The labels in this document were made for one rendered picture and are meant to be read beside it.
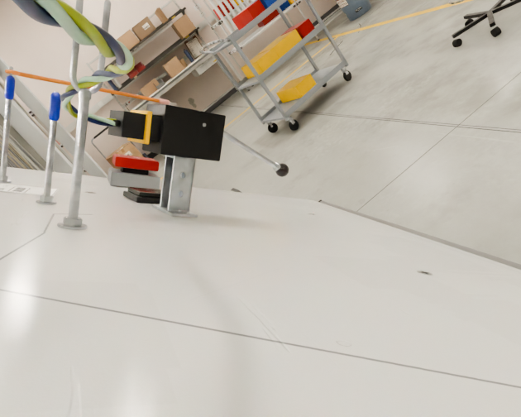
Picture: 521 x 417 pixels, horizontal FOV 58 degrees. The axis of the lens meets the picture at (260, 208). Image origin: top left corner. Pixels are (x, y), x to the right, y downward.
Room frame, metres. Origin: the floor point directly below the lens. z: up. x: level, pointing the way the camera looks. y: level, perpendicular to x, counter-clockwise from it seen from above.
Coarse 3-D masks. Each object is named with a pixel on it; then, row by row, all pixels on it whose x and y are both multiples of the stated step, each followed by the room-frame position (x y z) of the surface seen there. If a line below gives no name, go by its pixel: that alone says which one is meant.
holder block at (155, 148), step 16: (160, 112) 0.40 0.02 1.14; (176, 112) 0.39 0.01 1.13; (192, 112) 0.40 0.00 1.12; (160, 128) 0.39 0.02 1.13; (176, 128) 0.39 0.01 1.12; (192, 128) 0.40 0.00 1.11; (208, 128) 0.40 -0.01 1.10; (144, 144) 0.42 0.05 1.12; (160, 144) 0.39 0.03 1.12; (176, 144) 0.39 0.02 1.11; (192, 144) 0.40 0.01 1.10; (208, 144) 0.40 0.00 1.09; (208, 160) 0.40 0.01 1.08
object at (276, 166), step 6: (204, 126) 0.40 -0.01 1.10; (228, 138) 0.43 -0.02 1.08; (234, 138) 0.43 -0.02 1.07; (240, 144) 0.44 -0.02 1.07; (246, 150) 0.44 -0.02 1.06; (252, 150) 0.44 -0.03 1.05; (258, 156) 0.44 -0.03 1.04; (264, 156) 0.44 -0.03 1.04; (270, 162) 0.45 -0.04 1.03; (276, 162) 0.45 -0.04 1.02; (276, 168) 0.45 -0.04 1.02
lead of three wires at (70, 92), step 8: (80, 80) 0.31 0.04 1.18; (72, 88) 0.32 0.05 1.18; (80, 88) 0.31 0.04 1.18; (64, 96) 0.33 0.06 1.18; (72, 96) 0.33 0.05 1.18; (64, 104) 0.35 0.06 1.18; (72, 112) 0.36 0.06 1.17; (88, 120) 0.38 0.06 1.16; (96, 120) 0.39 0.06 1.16; (104, 120) 0.39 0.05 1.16; (112, 120) 0.39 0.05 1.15
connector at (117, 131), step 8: (112, 112) 0.40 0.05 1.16; (120, 112) 0.39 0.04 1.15; (128, 112) 0.38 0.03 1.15; (120, 120) 0.39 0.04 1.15; (128, 120) 0.38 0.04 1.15; (136, 120) 0.39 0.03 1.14; (144, 120) 0.39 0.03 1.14; (152, 120) 0.39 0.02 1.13; (160, 120) 0.39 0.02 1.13; (112, 128) 0.40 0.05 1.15; (120, 128) 0.38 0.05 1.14; (128, 128) 0.38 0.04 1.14; (136, 128) 0.39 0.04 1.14; (144, 128) 0.39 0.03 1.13; (152, 128) 0.39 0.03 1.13; (120, 136) 0.38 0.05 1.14; (128, 136) 0.38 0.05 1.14; (136, 136) 0.38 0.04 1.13; (152, 136) 0.39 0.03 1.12
